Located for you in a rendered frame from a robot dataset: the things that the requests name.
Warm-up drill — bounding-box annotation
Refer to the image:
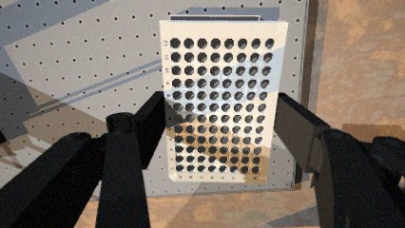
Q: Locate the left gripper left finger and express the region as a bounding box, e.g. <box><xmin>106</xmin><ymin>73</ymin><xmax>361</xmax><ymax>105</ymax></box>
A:
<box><xmin>0</xmin><ymin>91</ymin><xmax>166</xmax><ymax>228</ymax></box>

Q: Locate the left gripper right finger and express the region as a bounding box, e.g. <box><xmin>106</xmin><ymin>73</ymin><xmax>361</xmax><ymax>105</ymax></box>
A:
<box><xmin>273</xmin><ymin>92</ymin><xmax>405</xmax><ymax>228</ymax></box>

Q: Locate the white well plate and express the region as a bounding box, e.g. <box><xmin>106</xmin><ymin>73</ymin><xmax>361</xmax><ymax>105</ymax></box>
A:
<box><xmin>160</xmin><ymin>20</ymin><xmax>288</xmax><ymax>183</ymax></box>

